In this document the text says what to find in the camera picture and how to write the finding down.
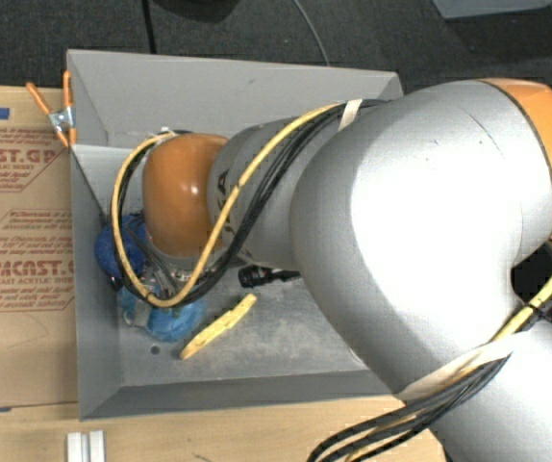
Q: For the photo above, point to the black cylinder on white bracket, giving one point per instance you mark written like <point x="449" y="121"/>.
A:
<point x="253" y="275"/>

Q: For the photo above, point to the brown cardboard board, red print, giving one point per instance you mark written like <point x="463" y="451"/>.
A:
<point x="21" y="335"/>

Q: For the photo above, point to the yellow flat curved strip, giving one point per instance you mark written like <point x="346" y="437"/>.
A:
<point x="218" y="327"/>

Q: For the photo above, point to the grey metal bin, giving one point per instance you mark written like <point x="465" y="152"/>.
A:
<point x="276" y="340"/>

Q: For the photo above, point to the dark blue round object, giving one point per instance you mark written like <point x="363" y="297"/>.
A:
<point x="104" y="250"/>

